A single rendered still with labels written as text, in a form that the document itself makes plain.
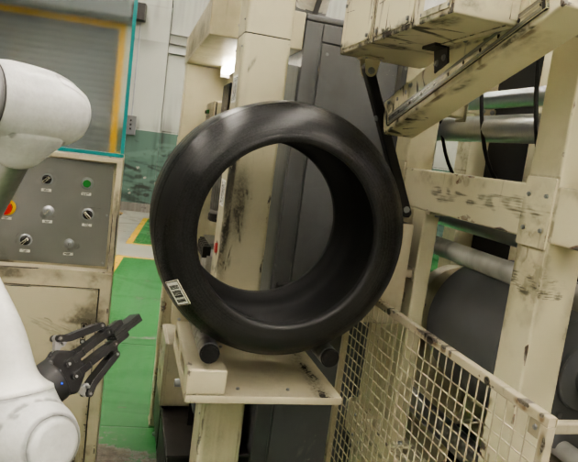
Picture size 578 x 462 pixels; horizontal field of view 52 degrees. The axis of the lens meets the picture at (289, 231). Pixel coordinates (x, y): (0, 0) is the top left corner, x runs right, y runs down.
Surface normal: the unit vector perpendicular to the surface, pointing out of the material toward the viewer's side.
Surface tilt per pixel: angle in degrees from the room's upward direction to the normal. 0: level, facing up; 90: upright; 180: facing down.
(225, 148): 82
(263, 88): 90
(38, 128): 130
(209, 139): 60
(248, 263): 90
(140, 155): 90
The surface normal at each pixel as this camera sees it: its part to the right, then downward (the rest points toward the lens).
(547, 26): -0.04, 0.98
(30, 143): 0.49, 0.79
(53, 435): 0.79, -0.04
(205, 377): 0.26, 0.16
